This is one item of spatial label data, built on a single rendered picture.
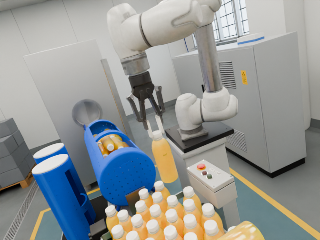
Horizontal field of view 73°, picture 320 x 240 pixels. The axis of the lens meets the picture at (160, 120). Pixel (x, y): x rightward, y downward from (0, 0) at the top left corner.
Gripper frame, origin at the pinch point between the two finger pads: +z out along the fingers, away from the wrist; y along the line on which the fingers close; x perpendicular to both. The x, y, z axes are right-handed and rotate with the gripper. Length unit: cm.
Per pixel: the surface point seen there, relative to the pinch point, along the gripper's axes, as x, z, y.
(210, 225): 25.5, 26.5, 0.1
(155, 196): 0.7, 26.5, 8.4
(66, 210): -97, 70, 59
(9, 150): -356, 64, 152
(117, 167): -22.8, 19.7, 16.0
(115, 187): -22.8, 28.6, 20.0
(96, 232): -11, 37, 34
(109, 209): -5.6, 26.5, 25.8
